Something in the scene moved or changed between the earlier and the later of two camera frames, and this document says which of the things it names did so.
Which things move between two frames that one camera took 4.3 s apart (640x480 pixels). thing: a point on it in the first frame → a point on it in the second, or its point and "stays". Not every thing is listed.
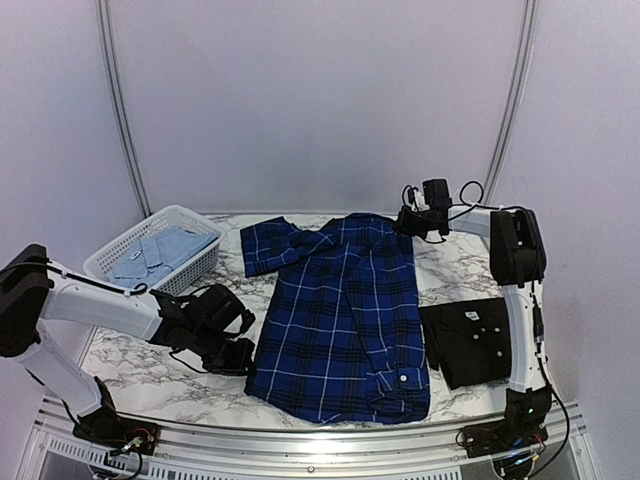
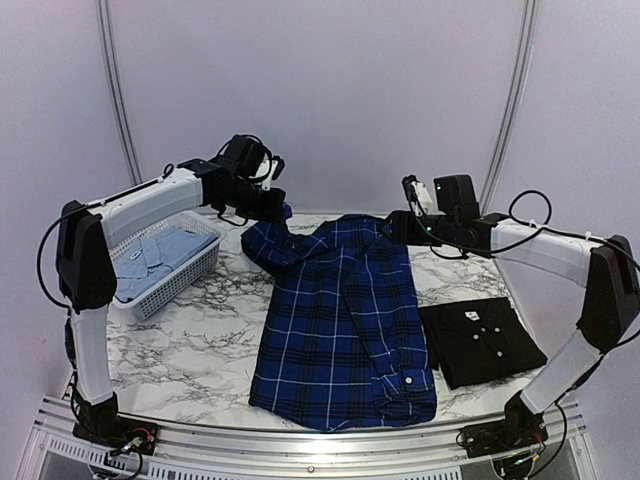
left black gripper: x=241 y=362 → x=272 y=209
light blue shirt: x=155 y=254 stays
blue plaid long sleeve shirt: x=337 y=335 stays
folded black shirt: x=470 y=341 stays
